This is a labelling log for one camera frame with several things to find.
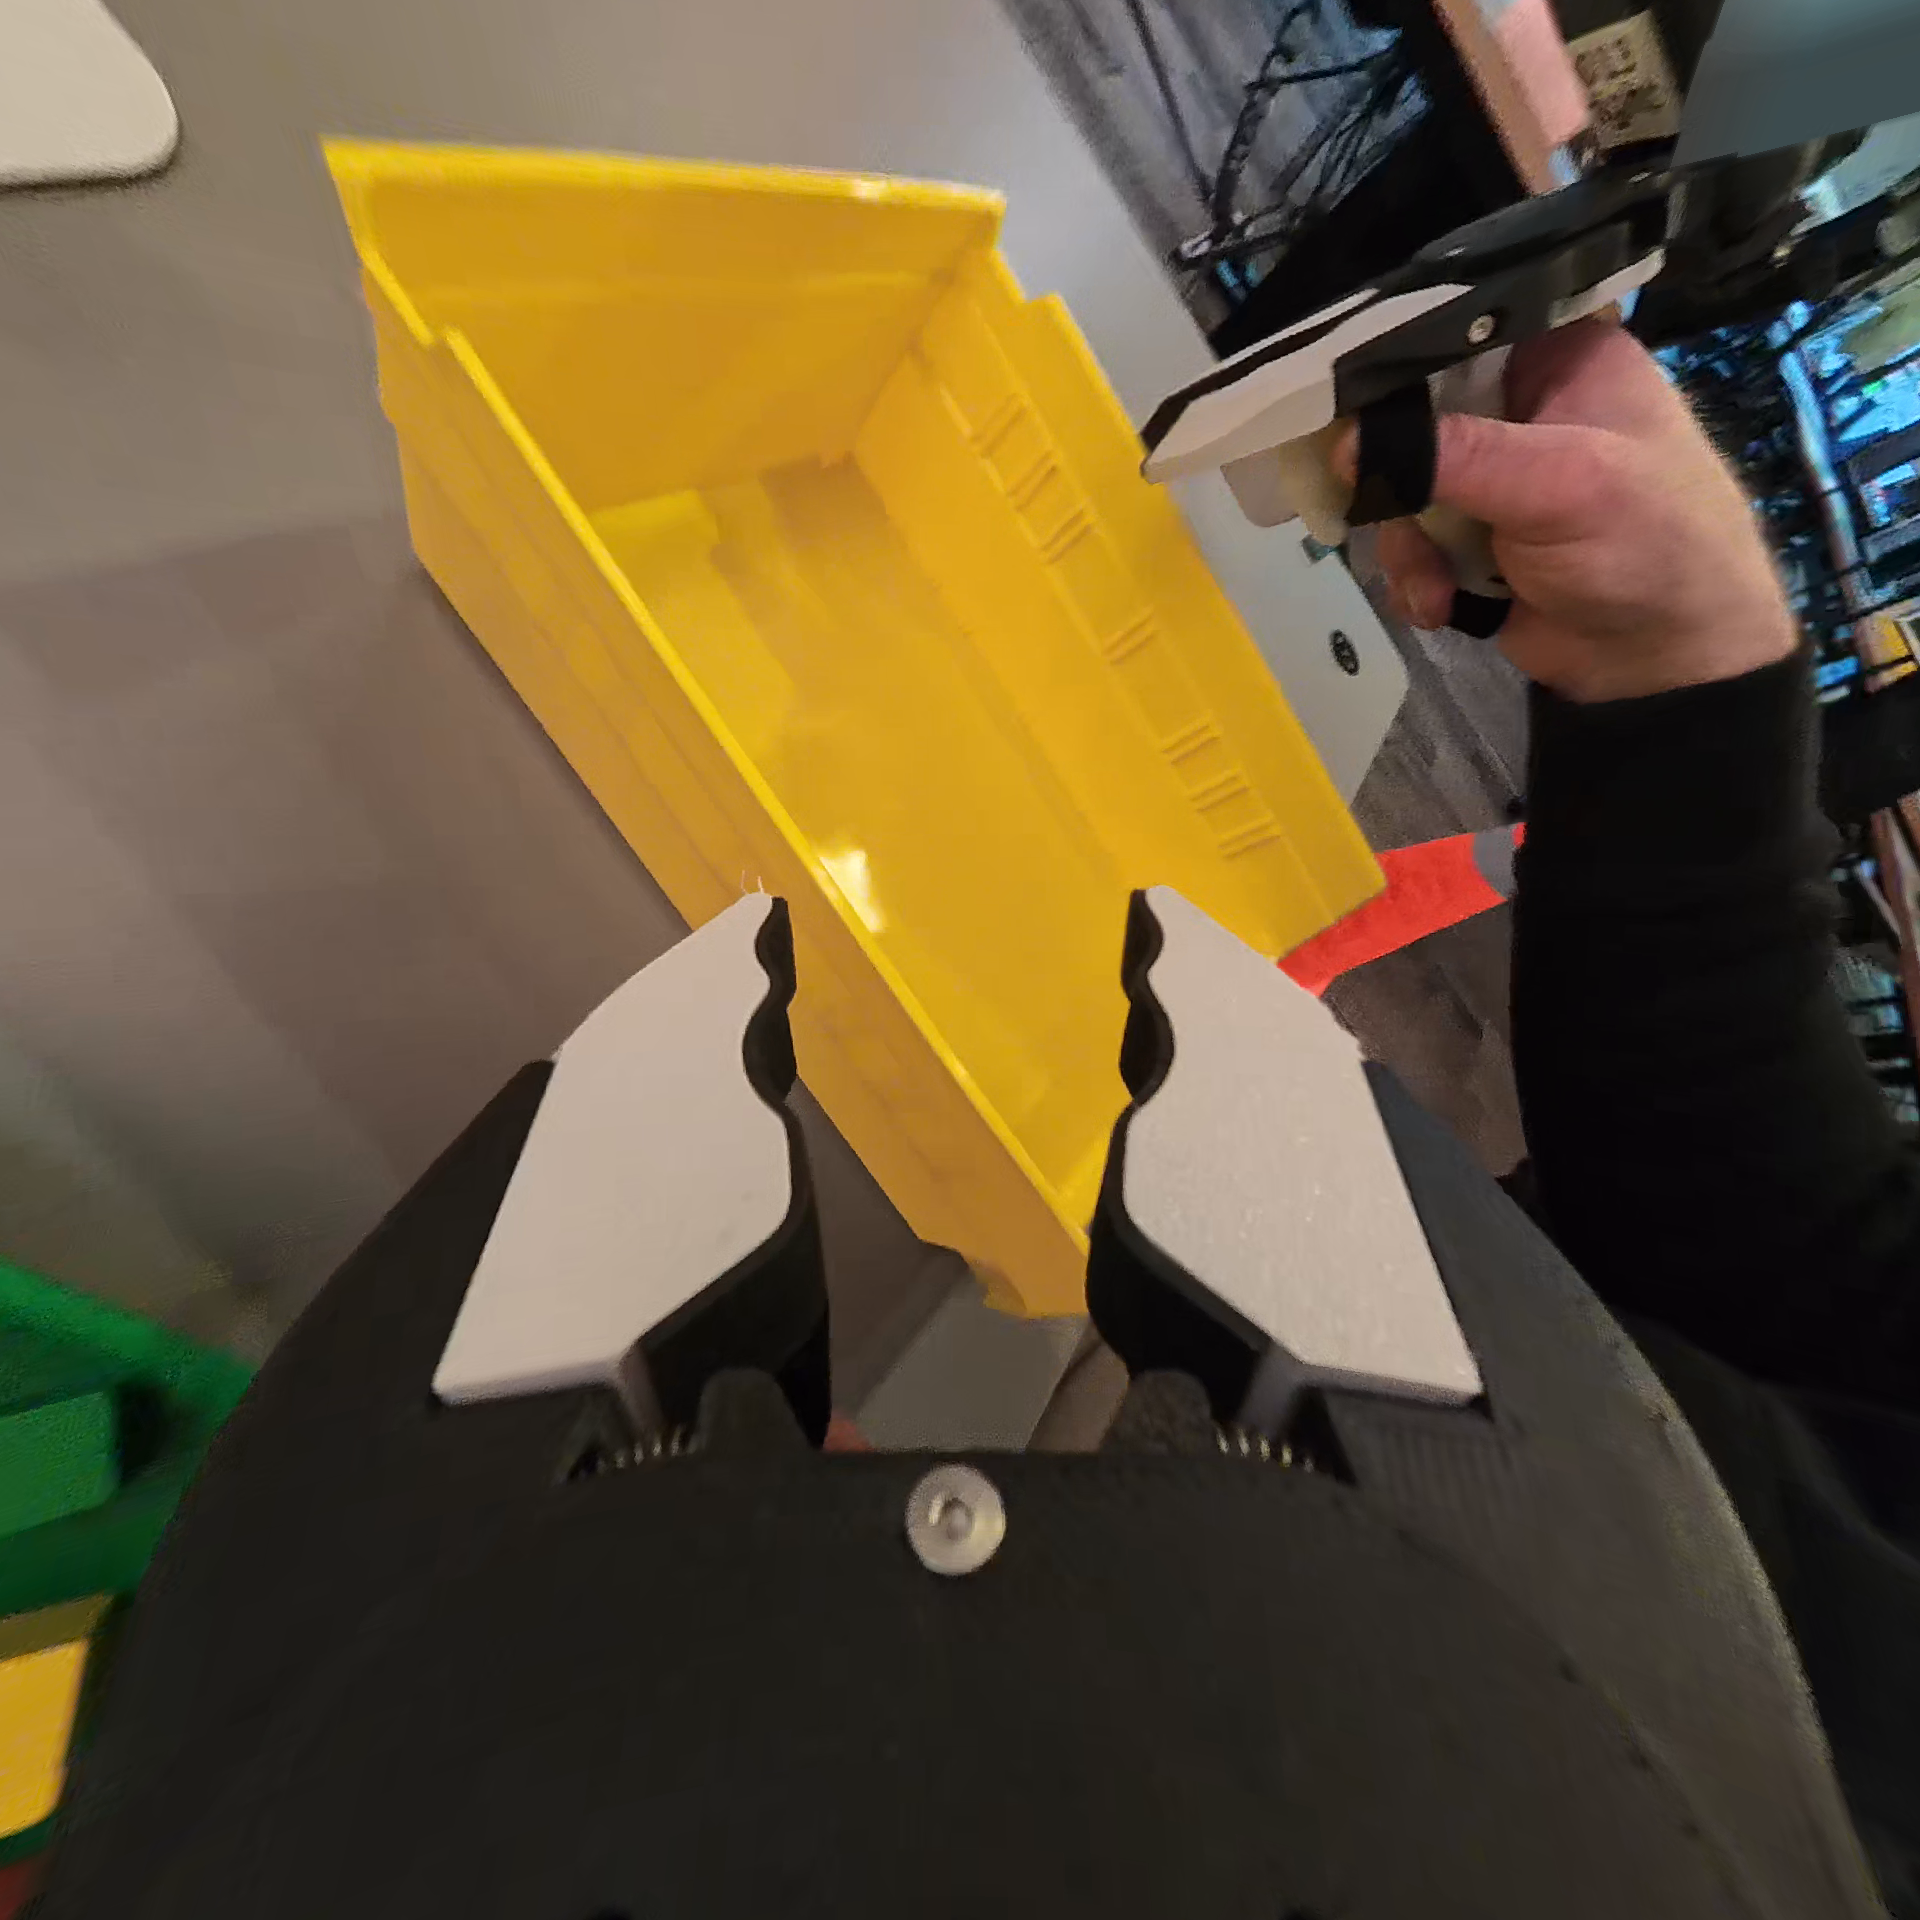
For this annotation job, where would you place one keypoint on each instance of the yellow plastic box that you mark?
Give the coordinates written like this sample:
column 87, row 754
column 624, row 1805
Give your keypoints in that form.
column 840, row 720

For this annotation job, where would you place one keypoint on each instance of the white board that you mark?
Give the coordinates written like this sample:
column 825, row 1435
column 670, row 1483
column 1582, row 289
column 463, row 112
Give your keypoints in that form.
column 77, row 90

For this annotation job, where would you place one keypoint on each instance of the green plastic box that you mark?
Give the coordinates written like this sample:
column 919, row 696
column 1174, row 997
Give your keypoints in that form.
column 106, row 1424

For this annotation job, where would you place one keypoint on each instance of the person's right forearm black sleeve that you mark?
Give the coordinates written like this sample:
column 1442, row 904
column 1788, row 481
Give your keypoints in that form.
column 1665, row 975

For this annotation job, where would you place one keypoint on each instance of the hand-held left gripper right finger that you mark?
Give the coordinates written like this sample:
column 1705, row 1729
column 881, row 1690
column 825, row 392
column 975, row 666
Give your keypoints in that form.
column 1289, row 1200

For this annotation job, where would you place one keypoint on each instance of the person's right hand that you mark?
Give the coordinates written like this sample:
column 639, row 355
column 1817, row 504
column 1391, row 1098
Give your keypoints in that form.
column 1622, row 523

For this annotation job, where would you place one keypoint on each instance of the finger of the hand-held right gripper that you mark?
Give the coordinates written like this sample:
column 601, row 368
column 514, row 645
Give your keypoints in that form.
column 1261, row 405
column 1257, row 487

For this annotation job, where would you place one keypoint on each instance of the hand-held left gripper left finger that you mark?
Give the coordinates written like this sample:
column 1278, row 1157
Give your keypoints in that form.
column 630, row 1200

